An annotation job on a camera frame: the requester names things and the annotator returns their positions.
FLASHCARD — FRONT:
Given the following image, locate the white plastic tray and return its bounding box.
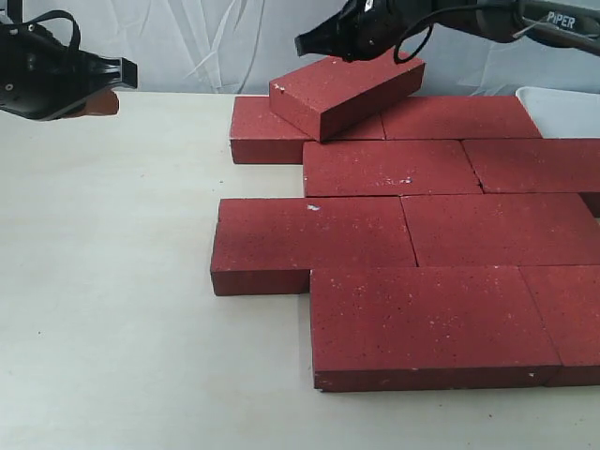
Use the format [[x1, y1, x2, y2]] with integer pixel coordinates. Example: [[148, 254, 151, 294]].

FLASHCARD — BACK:
[[516, 86, 600, 139]]

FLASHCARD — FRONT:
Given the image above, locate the back base red brick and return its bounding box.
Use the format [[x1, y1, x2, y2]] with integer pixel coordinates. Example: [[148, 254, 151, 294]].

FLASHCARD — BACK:
[[229, 96, 385, 165]]

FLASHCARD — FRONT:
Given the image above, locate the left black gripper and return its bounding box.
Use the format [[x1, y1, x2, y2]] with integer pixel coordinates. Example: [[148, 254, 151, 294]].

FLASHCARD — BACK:
[[1, 21, 139, 121]]

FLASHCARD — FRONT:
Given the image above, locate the front large red brick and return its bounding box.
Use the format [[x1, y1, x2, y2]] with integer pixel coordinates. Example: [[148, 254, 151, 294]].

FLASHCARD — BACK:
[[310, 266, 562, 392]]

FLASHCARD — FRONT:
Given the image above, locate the grey fabric backdrop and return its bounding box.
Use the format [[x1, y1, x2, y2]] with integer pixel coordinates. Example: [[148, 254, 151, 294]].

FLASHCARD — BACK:
[[0, 0, 600, 98]]

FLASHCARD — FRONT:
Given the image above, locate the right grey Piper arm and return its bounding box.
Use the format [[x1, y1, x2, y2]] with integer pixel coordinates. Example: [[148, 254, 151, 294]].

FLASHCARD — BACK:
[[294, 0, 599, 64]]

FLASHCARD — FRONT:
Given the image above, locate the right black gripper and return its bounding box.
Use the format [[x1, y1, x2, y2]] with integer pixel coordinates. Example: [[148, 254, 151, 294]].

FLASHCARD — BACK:
[[294, 0, 436, 61]]

